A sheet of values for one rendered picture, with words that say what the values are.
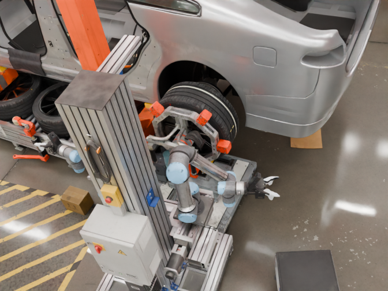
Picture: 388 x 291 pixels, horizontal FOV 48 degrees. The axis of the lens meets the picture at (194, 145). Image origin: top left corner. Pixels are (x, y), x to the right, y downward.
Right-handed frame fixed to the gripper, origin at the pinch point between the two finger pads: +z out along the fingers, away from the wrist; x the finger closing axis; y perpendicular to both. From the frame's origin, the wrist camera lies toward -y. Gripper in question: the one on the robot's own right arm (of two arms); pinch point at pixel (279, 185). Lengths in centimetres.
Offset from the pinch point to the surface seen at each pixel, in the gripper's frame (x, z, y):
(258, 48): -88, -12, -41
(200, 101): -83, -55, -3
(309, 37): -80, 20, -51
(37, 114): -153, -232, 53
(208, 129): -73, -49, 15
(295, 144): -161, 22, 101
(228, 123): -82, -35, 16
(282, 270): -6, 3, 90
